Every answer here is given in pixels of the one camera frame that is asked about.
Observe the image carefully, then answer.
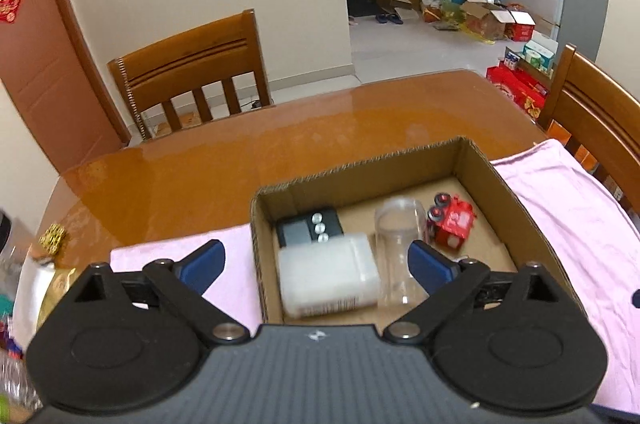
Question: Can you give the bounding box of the black digital timer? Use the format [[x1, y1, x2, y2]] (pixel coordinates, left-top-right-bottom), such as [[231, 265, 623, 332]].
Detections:
[[276, 208, 344, 248]]

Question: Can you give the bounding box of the brown wooden door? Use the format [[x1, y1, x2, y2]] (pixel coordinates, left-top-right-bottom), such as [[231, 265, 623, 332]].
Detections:
[[1, 0, 130, 173]]

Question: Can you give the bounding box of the wooden chair far side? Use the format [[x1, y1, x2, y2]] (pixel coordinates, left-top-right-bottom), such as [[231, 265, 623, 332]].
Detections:
[[107, 9, 272, 141]]

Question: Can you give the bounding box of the clear plastic jar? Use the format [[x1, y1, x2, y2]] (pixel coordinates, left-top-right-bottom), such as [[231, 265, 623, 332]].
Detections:
[[374, 196, 426, 308]]

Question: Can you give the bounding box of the red gift box on floor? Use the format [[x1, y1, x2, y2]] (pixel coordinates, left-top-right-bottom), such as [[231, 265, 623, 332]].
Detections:
[[486, 64, 548, 121]]

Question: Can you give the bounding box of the grey refrigerator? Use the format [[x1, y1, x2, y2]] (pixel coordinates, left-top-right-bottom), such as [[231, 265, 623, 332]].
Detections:
[[551, 0, 608, 62]]

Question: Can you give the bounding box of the brown cardboard box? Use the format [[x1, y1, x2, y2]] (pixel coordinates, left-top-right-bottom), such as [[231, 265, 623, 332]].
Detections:
[[250, 138, 576, 324]]

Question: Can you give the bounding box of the gold foil bag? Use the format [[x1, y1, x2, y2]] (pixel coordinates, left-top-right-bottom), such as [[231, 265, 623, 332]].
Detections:
[[10, 223, 79, 352]]

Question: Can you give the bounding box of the white plastic box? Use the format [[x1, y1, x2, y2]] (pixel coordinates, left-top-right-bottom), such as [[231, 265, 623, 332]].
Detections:
[[278, 233, 381, 319]]

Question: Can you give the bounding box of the red toy train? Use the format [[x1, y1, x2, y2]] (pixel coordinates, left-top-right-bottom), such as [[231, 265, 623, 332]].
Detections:
[[426, 192, 476, 251]]

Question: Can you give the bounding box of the pink tablecloth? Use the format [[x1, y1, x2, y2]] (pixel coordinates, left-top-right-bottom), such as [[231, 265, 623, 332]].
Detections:
[[111, 141, 639, 413]]

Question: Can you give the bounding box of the wooden chair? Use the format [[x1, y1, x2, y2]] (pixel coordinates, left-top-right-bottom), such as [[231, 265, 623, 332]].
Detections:
[[107, 9, 272, 141], [537, 44, 639, 210]]

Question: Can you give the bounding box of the wooden chair right side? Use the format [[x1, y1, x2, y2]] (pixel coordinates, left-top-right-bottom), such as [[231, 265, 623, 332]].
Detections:
[[537, 44, 639, 210]]

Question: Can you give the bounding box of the open cardboard box on floor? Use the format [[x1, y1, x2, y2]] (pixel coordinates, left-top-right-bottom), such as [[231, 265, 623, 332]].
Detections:
[[460, 0, 515, 41]]

